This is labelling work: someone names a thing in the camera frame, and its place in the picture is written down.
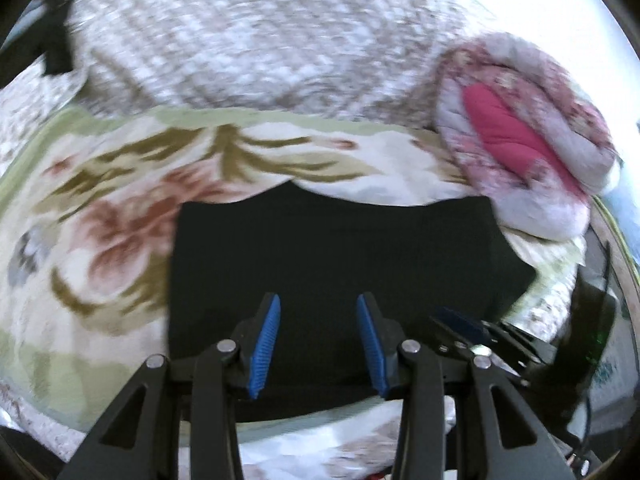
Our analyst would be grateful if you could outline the black pants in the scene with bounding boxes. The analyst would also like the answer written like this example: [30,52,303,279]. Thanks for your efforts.
[168,183,537,422]

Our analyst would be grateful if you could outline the pink floral rolled comforter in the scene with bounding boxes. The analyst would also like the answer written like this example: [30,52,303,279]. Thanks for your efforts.
[433,32,622,242]

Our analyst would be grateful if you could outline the floral fleece blanket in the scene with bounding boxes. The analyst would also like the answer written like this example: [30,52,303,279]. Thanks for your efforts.
[0,106,586,480]

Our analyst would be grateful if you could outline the quilted white beige bedspread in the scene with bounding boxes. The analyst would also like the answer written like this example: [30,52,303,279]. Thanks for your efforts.
[1,0,485,166]

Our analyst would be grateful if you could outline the dark clothes pile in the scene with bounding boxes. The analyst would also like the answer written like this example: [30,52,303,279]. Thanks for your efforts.
[1,0,74,88]

